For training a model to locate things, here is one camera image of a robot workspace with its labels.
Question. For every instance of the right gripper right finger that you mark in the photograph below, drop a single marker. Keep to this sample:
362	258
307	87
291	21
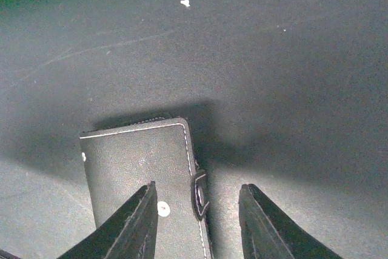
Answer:
268	232

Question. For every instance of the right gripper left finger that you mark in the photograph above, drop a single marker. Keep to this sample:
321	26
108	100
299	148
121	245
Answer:
129	233

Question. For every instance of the black card holder wallet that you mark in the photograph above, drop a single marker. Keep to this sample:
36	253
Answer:
119	161

